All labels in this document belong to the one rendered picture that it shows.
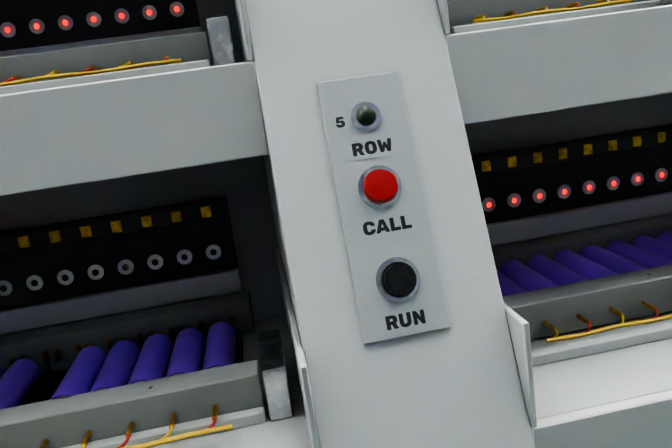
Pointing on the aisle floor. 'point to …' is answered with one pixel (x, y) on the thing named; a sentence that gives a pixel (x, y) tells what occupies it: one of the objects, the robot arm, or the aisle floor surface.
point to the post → (317, 59)
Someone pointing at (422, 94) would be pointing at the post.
